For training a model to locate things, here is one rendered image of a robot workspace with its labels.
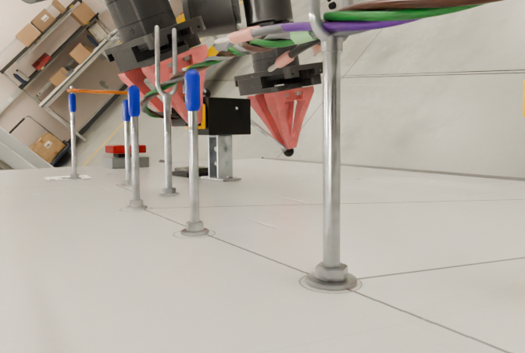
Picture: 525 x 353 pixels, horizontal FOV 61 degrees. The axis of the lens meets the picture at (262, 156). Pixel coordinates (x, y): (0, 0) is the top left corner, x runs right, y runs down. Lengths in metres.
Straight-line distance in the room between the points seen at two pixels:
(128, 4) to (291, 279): 0.34
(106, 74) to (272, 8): 8.25
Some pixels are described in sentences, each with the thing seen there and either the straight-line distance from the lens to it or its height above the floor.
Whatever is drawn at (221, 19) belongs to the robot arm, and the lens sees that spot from 0.55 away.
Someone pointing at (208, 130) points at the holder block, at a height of 1.11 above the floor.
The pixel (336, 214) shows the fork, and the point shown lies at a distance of 0.16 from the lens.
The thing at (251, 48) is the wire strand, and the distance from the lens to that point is 0.21.
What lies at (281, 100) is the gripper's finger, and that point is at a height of 1.06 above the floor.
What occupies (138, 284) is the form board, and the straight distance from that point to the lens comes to 0.17.
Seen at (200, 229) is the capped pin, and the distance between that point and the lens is 0.24.
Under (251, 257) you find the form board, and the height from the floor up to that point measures 1.15.
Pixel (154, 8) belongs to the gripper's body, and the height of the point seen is 1.23.
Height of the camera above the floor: 1.26
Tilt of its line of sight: 26 degrees down
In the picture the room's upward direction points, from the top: 44 degrees counter-clockwise
